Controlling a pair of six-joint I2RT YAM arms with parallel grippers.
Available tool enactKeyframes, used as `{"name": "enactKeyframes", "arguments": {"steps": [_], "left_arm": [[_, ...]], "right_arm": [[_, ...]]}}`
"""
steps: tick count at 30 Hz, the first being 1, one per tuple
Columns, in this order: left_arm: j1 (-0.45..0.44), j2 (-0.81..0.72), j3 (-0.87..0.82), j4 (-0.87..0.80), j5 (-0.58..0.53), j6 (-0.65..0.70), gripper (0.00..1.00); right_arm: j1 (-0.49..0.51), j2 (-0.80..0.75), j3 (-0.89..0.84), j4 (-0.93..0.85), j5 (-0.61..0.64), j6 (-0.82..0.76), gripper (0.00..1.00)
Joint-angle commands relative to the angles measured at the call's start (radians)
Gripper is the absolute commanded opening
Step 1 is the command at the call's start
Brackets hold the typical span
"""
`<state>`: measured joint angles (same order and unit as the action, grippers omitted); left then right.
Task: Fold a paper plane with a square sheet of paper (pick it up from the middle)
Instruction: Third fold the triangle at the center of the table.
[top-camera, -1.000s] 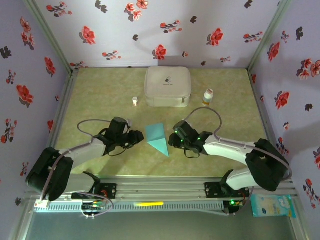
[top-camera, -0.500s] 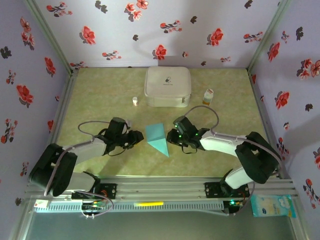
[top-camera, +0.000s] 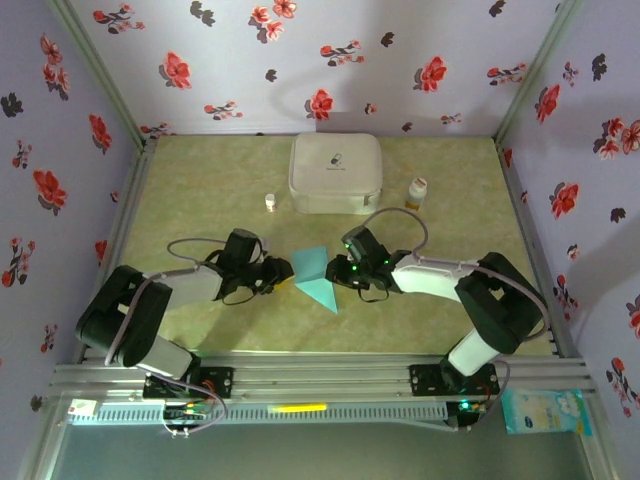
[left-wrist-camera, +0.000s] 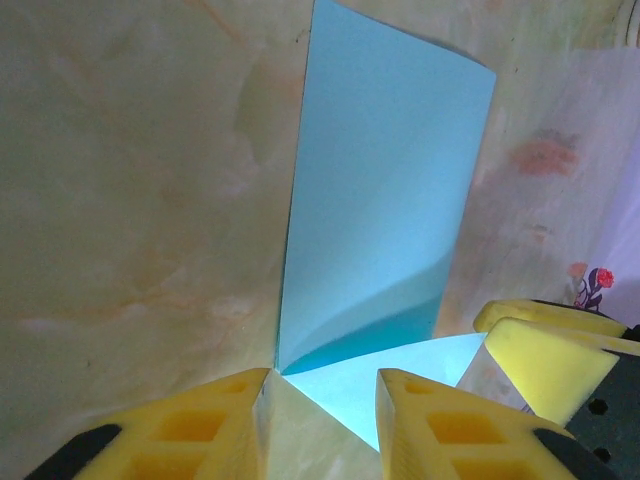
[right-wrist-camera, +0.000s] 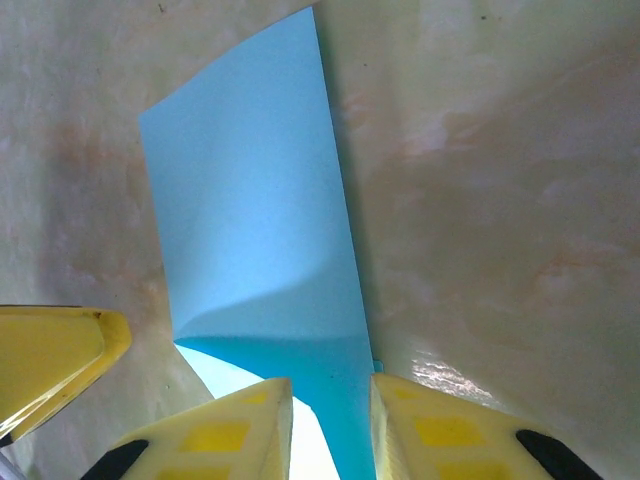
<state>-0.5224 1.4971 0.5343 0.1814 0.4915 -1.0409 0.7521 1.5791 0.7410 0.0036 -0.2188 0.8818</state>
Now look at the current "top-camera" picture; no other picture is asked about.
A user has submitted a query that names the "aluminium frame leg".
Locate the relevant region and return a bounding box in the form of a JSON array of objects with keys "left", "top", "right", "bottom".
[
  {"left": 17, "top": 394, "right": 71, "bottom": 480},
  {"left": 579, "top": 394, "right": 621, "bottom": 480}
]

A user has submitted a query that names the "grey slotted cable duct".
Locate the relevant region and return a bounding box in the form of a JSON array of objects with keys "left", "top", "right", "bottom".
[{"left": 67, "top": 402, "right": 449, "bottom": 426}]

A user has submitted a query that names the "aluminium corner post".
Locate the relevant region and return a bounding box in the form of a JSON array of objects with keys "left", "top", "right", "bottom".
[
  {"left": 493, "top": 0, "right": 585, "bottom": 146},
  {"left": 46, "top": 0, "right": 154, "bottom": 149}
]

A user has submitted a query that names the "teal cloth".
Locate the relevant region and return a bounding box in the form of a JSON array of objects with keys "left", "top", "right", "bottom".
[{"left": 291, "top": 244, "right": 340, "bottom": 316}]

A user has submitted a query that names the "small white label box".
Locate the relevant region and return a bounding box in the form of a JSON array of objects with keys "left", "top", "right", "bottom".
[{"left": 68, "top": 398, "right": 100, "bottom": 420}]

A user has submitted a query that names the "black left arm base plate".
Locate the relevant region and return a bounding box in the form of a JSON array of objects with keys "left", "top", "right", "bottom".
[{"left": 143, "top": 366, "right": 235, "bottom": 400}]

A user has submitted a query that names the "blue wet wipes packet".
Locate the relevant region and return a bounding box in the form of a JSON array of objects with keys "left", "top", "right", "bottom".
[{"left": 501, "top": 388, "right": 594, "bottom": 437}]

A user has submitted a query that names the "white zippered pouch case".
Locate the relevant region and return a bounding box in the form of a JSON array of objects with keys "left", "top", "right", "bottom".
[{"left": 288, "top": 132, "right": 385, "bottom": 216}]

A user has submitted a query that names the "aluminium side rail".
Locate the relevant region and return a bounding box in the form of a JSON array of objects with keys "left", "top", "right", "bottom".
[
  {"left": 74, "top": 137, "right": 157, "bottom": 364},
  {"left": 494, "top": 137, "right": 576, "bottom": 359}
]

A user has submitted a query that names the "yellow pen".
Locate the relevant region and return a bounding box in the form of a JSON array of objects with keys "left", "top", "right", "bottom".
[{"left": 268, "top": 402, "right": 329, "bottom": 414}]

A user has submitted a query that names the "amber bottle with white cap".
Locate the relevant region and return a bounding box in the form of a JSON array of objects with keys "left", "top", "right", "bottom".
[{"left": 404, "top": 177, "right": 429, "bottom": 211}]

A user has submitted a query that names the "long aluminium frame rail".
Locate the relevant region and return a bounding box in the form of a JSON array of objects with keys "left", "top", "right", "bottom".
[{"left": 49, "top": 352, "right": 599, "bottom": 401}]

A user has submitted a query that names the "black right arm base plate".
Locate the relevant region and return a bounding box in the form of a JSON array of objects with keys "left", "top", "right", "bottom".
[{"left": 408, "top": 363, "right": 501, "bottom": 397}]

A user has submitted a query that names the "grey right arm cable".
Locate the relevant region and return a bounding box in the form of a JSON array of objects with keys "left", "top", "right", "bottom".
[{"left": 364, "top": 207, "right": 551, "bottom": 432}]

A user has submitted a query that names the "black controller board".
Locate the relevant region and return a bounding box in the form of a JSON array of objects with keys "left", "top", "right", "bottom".
[
  {"left": 160, "top": 399, "right": 214, "bottom": 439},
  {"left": 446, "top": 397, "right": 490, "bottom": 434}
]

